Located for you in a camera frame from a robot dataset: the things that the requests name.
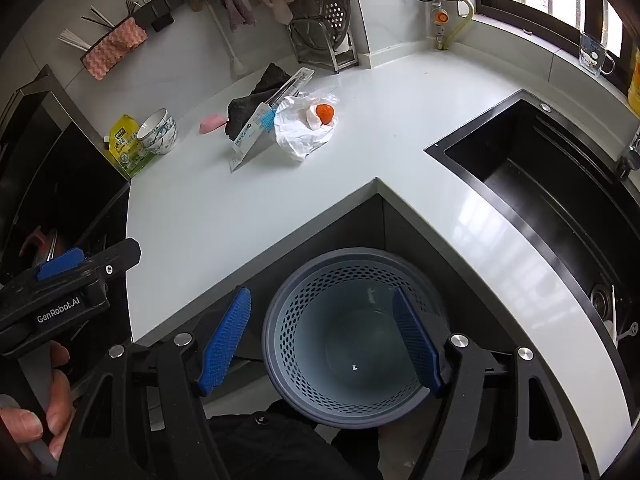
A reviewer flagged dark chopsticks pair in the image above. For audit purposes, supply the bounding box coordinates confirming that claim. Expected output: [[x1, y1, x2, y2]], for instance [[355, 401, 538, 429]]
[[81, 6, 116, 28]]

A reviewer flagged yellow gas hose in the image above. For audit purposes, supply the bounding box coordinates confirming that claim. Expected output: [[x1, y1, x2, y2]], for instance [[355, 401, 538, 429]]
[[435, 0, 476, 52]]

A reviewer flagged gas valve with orange dial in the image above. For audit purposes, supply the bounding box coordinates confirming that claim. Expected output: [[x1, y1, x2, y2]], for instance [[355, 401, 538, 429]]
[[431, 0, 461, 43]]

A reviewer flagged white blue-patterned bowl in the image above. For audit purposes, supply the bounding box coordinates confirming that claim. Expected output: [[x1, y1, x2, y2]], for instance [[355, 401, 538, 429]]
[[136, 108, 171, 145], [142, 116, 178, 156]]

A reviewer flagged yellow oil bottle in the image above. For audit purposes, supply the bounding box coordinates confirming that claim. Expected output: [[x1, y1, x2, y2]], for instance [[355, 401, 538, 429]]
[[627, 45, 640, 107]]

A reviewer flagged black cloth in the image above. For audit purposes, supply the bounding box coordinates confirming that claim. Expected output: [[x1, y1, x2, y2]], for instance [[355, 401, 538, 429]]
[[226, 63, 297, 141]]

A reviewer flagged red kitchen utensil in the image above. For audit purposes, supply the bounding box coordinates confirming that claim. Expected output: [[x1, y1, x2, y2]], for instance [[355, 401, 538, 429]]
[[20, 227, 66, 266]]

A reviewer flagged grey perforated waste basket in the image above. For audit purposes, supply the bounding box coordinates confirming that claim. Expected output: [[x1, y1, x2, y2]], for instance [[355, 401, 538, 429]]
[[261, 247, 451, 429]]

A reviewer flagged metal dish rack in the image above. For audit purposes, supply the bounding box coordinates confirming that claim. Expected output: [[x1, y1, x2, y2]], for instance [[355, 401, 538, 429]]
[[288, 17, 360, 76]]

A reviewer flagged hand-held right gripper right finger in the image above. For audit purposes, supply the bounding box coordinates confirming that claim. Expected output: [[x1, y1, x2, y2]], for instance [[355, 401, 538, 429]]
[[391, 287, 587, 480]]

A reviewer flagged white long-handled brush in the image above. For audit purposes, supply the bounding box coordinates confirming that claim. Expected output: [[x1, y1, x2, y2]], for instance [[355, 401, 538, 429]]
[[207, 0, 246, 77]]

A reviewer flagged clear glass mug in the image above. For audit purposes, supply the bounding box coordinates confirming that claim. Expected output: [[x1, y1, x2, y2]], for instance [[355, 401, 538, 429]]
[[579, 30, 617, 78]]

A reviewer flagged metal sink drain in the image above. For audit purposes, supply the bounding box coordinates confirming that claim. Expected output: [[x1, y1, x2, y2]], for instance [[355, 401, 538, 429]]
[[590, 282, 617, 322]]

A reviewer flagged black kitchen sink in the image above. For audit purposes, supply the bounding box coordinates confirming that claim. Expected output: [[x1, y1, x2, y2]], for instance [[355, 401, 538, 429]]
[[424, 89, 640, 356]]

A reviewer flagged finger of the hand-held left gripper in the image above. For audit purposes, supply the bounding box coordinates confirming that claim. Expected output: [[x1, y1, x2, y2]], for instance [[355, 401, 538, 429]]
[[75, 237, 142, 292], [20, 247, 86, 287]]

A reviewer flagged purple rag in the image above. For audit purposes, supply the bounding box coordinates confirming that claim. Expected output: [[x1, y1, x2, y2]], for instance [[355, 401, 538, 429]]
[[210, 0, 258, 33]]

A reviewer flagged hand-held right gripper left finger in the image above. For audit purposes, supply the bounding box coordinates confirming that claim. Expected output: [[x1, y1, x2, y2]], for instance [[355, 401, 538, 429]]
[[56, 286, 252, 480]]

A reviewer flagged yellow green refill pouch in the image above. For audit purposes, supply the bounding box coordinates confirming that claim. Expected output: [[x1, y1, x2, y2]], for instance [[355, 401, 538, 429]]
[[103, 114, 153, 178]]

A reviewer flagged white chopsticks bundle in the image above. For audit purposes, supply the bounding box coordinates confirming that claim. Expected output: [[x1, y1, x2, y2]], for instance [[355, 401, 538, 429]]
[[57, 30, 91, 52]]

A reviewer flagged pink wavy dish cloth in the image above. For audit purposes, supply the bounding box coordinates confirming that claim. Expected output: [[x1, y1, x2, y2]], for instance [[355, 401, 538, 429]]
[[81, 16, 149, 81]]

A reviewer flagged white plastic bag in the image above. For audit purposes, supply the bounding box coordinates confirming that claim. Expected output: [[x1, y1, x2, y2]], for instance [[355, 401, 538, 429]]
[[274, 91, 340, 162]]

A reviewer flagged metal faucet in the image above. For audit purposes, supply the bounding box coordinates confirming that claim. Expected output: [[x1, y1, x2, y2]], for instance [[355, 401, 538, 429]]
[[615, 130, 640, 181]]

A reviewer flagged person's left hand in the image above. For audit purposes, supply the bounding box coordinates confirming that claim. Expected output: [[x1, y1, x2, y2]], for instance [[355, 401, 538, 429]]
[[0, 341, 76, 461]]

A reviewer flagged toothbrush package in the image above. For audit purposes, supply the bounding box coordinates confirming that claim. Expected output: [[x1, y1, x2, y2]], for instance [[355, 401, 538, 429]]
[[230, 67, 315, 172]]

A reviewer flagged dark corner cabinet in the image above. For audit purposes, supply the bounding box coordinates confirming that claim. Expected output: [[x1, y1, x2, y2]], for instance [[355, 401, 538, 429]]
[[134, 178, 601, 480]]

